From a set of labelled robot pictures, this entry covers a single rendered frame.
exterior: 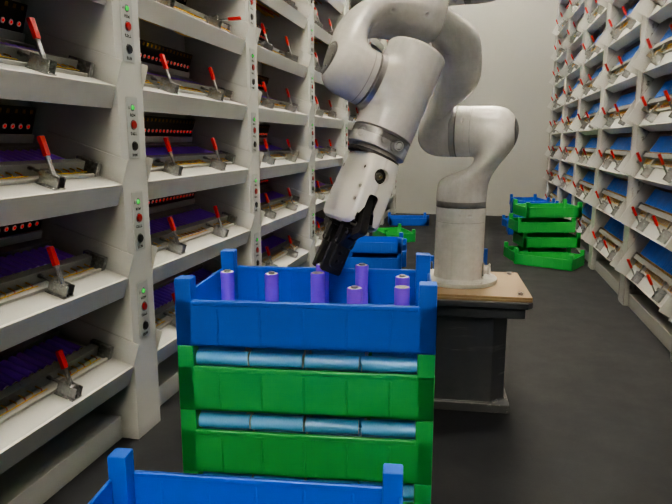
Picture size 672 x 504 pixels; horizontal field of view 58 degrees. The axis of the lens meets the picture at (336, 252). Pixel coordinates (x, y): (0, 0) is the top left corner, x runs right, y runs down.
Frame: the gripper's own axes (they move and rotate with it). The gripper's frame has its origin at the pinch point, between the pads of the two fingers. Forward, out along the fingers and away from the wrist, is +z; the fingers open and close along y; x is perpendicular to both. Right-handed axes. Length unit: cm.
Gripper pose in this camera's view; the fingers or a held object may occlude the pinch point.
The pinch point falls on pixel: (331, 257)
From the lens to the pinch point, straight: 84.9
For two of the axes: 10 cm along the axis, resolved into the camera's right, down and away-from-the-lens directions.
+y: -4.0, -1.6, 9.0
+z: -3.9, 9.2, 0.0
